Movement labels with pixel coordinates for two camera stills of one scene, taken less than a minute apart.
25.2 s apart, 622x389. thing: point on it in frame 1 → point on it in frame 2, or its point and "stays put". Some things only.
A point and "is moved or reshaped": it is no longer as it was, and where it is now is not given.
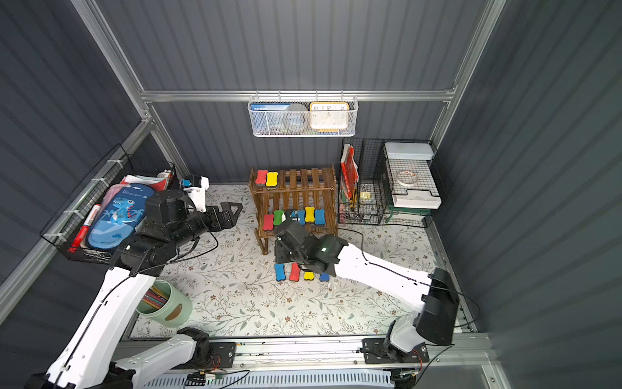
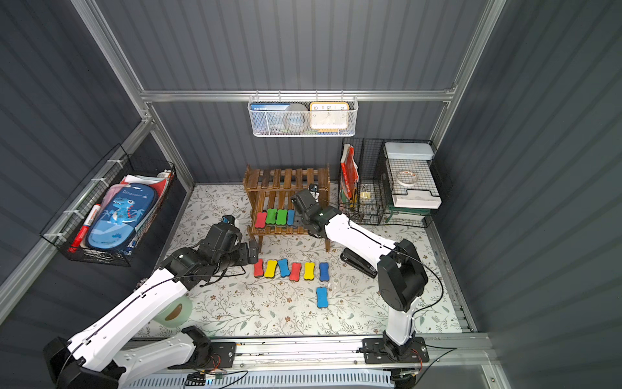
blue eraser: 320,216 is moved or reshaped
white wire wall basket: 304,115 stays put
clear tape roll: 406,177 stays put
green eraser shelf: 278,215 is moved or reshaped
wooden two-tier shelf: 313,188 is moved or reshaped
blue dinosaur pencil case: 120,215 stays put
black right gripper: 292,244 → 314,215
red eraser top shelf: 261,177 → 258,268
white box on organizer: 409,151 stays put
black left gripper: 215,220 → 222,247
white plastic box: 417,198 stays put
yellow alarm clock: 329,117 stays put
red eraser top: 295,271 stays put
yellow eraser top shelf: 271,179 → 270,269
